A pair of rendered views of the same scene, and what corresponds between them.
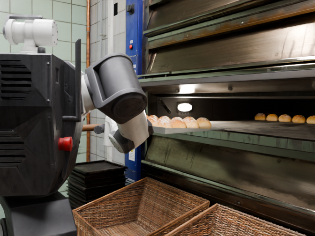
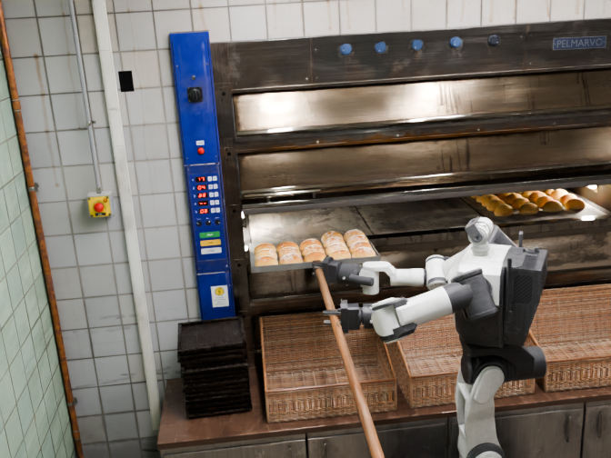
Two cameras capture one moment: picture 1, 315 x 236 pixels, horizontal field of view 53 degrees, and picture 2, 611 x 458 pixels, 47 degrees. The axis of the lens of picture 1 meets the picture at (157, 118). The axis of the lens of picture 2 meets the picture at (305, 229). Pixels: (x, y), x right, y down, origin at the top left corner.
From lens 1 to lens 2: 269 cm
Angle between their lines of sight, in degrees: 61
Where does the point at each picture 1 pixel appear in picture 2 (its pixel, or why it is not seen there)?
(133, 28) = (203, 124)
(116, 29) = (132, 116)
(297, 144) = (455, 234)
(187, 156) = not seen: hidden behind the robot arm
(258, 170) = (419, 263)
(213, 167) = not seen: hidden behind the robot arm
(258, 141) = (421, 239)
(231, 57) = (389, 169)
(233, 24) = (386, 136)
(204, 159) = not seen: hidden behind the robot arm
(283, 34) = (438, 150)
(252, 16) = (408, 132)
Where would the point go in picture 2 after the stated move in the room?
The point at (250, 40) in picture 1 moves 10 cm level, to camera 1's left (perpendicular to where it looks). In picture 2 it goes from (405, 152) to (396, 156)
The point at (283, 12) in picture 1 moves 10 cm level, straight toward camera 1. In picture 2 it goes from (440, 133) to (457, 134)
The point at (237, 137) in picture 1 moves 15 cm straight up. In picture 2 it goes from (397, 241) to (397, 210)
